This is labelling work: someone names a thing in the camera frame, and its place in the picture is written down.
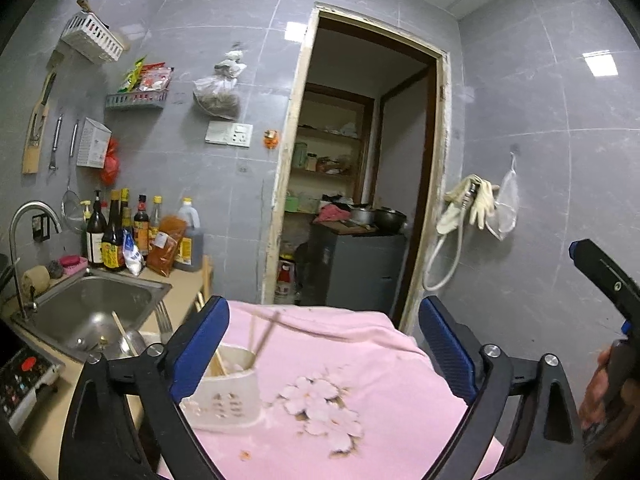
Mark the dark soy sauce bottle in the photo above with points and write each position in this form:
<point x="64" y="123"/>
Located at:
<point x="96" y="228"/>

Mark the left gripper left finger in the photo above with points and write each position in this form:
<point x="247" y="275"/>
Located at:
<point x="193" y="345"/>

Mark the steel fork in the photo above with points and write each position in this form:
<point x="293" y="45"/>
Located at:
<point x="163" y="322"/>

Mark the yellow label sauce bottle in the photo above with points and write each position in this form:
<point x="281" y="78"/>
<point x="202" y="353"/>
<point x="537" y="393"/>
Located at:
<point x="112" y="240"/>

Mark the white wall basket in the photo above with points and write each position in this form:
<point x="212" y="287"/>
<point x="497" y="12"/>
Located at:
<point x="87" y="35"/>

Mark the steel spoon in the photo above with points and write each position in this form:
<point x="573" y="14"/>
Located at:
<point x="132" y="343"/>

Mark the white wall socket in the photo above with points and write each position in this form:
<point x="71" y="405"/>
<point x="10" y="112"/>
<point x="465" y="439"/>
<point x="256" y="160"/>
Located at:
<point x="229" y="133"/>

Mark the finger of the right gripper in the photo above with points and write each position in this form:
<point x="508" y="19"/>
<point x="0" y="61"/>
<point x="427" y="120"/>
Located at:
<point x="604" y="273"/>

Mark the hanging plastic bag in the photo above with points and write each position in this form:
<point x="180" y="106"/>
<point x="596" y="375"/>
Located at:
<point x="216" y="94"/>

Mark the white rubber gloves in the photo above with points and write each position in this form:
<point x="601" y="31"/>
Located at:
<point x="471" y="200"/>

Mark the white utensil holder cup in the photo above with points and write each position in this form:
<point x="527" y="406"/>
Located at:
<point x="228" y="403"/>

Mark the chrome sink faucet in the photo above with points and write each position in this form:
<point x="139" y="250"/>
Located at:
<point x="17" y="250"/>

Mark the wooden cutting board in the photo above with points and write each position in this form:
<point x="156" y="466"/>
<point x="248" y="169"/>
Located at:
<point x="37" y="119"/>

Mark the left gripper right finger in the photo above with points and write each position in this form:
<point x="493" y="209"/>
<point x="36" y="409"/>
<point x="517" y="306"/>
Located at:
<point x="455" y="348"/>

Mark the orange spice bag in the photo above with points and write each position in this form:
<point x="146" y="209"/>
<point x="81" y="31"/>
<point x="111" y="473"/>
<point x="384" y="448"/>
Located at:
<point x="165" y="245"/>

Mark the red plastic bag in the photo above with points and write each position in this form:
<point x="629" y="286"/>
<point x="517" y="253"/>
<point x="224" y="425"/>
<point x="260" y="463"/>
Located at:
<point x="111" y="167"/>

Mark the steel kitchen sink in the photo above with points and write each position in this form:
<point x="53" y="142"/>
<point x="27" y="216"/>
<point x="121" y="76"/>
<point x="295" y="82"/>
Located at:
<point x="75" y="317"/>

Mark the pink floral cloth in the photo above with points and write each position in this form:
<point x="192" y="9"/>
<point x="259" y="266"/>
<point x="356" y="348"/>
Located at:
<point x="344" y="396"/>

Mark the hanging steel strainer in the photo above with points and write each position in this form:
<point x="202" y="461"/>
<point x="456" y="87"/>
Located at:
<point x="71" y="209"/>

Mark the grey wall shelf basket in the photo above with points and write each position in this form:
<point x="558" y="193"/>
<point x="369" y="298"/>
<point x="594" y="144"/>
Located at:
<point x="136" y="99"/>

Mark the wooden pantry shelf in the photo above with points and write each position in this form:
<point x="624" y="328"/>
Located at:
<point x="330" y="157"/>

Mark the large oil jug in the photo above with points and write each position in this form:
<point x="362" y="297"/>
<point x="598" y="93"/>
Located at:
<point x="189" y="257"/>

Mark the right human hand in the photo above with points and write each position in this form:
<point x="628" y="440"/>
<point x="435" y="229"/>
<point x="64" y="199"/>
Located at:
<point x="592" y="409"/>

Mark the grey cabinet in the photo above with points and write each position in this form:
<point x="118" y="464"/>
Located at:
<point x="358" y="272"/>

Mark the white wall box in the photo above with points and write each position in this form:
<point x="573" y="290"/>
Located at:
<point x="93" y="144"/>

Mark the clear hanging bag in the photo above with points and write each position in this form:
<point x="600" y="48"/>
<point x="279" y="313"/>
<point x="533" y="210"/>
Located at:
<point x="502" y="221"/>

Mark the orange wall hook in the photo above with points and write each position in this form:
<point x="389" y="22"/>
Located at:
<point x="271" y="139"/>

